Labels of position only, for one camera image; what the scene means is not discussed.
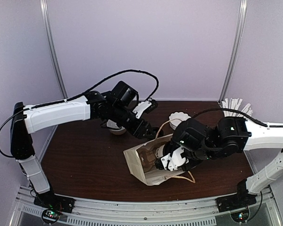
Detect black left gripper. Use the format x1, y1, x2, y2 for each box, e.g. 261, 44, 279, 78
109, 104, 156, 140

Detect brown cardboard cup carrier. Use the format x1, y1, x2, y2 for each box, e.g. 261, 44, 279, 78
137, 145, 156, 172

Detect white paper coffee cup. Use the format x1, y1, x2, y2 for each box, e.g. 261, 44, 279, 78
155, 143, 171, 159

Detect brown paper bag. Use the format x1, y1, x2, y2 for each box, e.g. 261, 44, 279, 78
123, 134, 196, 186

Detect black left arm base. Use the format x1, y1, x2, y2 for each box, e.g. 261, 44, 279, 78
33, 191, 75, 213

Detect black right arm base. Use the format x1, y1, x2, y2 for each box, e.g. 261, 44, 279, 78
216, 194, 257, 213

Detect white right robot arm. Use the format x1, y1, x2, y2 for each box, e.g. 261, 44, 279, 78
165, 117, 283, 208

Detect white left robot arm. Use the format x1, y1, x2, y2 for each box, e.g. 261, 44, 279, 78
10, 81, 156, 209

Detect plain white round bowl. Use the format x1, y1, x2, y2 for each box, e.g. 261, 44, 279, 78
106, 120, 126, 135

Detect white scalloped bowl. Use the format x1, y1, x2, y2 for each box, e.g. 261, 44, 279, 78
169, 112, 191, 130

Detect paper cup holding straws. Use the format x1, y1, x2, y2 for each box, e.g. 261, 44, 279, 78
221, 98, 253, 116

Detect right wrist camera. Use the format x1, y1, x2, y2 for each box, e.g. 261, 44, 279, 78
155, 147, 186, 171

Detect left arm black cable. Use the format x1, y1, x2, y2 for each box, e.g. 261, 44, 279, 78
0, 69, 160, 158

